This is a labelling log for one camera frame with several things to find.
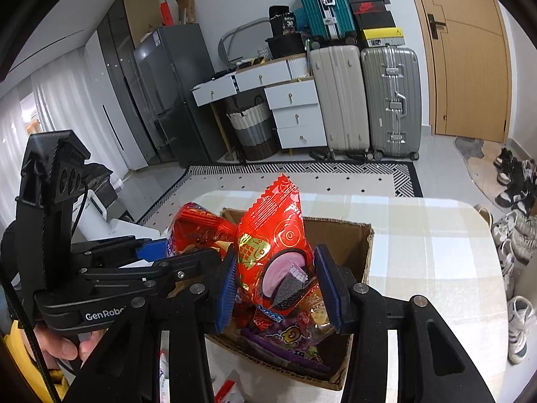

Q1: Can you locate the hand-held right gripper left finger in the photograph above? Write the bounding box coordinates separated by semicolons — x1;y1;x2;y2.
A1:
63;245;240;403

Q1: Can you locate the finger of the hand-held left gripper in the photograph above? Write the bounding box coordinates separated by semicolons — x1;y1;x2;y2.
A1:
69;236;168;269
82;249;223;299

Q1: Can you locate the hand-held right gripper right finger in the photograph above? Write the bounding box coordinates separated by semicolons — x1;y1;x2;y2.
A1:
314;243;496;403

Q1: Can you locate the red blue snack bag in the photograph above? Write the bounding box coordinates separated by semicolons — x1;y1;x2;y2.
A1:
167;202;238;261

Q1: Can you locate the brown cardboard box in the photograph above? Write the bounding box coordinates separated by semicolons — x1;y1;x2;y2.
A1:
203;207;375;392

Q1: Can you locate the red cookie snack bag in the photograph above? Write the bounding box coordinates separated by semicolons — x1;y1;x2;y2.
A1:
234;173;322;317

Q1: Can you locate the person's left forearm yellow sleeve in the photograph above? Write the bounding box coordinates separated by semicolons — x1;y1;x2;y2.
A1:
0;319;70;403

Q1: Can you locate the person's left hand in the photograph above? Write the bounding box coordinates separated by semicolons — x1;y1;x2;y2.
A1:
34;328;106;362

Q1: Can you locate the white device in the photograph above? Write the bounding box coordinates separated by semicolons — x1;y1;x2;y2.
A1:
76;189;162;242

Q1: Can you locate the red packet with blue label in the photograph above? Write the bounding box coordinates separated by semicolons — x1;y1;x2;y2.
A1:
252;304;294;332

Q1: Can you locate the purple snack packet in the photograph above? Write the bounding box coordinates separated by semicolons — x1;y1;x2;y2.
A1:
240;313;334;376

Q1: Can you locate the beige checked tablecloth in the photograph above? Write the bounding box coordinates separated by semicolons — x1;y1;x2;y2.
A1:
168;189;512;403

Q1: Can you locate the white red snack bag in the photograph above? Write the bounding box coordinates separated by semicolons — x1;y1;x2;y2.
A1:
157;338;246;403

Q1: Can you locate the white curtain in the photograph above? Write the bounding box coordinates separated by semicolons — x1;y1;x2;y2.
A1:
0;63;110;164

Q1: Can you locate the woven laundry basket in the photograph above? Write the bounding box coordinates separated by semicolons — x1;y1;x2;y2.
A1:
227;101;280;161

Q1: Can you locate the grey refrigerator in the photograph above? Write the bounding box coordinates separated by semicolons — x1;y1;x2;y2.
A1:
133;23;229;169

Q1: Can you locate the dark glossy cabinet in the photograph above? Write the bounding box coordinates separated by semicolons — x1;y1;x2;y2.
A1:
86;0;162;171

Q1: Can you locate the white drawer desk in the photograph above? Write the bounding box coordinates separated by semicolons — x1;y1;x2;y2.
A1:
192;52;329;149

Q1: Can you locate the beige suitcase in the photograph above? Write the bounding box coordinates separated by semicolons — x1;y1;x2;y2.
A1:
308;44;372;158

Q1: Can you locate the grey brown doormat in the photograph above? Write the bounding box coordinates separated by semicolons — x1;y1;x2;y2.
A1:
453;135;510;202

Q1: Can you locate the row of sneakers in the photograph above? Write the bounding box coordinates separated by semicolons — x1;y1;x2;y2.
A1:
474;147;537;366

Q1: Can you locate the silver suitcase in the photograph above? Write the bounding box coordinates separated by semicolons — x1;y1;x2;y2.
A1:
361;46;422;161

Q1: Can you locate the flat cardboard box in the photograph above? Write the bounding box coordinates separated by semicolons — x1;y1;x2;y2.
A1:
121;0;162;47

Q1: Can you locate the narrow cardboard box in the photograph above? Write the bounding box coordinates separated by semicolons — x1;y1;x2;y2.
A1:
175;0;196;26

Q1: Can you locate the black storage bin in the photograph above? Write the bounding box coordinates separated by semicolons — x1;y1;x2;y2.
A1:
264;33;306;59

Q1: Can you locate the yellow black box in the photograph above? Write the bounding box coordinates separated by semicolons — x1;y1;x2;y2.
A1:
360;26;406;49

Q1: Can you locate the wooden door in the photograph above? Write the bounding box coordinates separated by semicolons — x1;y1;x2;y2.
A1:
403;0;515;143

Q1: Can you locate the black round container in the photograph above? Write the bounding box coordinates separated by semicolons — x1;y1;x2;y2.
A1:
268;5;295;38

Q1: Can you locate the plain black box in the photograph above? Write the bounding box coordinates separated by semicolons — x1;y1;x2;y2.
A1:
353;9;397;32

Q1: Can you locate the teal suitcase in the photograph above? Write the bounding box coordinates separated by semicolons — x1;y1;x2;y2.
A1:
290;0;357;43

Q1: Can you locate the red black shoe box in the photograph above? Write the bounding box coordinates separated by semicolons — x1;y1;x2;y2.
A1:
348;0;389;14

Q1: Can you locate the black cable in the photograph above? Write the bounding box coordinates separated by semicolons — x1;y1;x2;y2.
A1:
0;256;63;403

